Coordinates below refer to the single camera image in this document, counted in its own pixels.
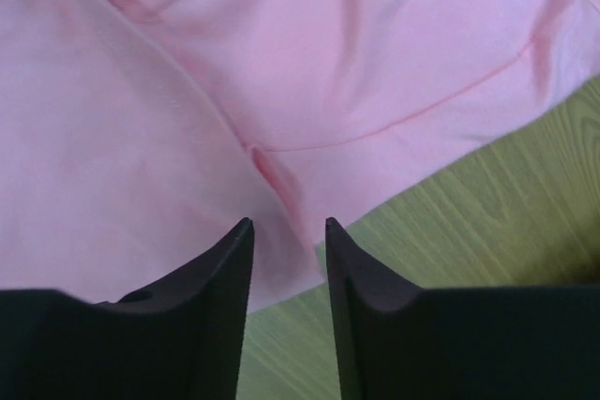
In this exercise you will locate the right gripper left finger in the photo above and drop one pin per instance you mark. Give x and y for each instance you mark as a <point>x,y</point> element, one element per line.
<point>180,337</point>

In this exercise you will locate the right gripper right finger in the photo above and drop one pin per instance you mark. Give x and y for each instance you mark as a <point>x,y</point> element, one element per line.
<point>396,340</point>

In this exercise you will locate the pink t shirt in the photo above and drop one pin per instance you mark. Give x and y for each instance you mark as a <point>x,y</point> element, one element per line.
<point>136,133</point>

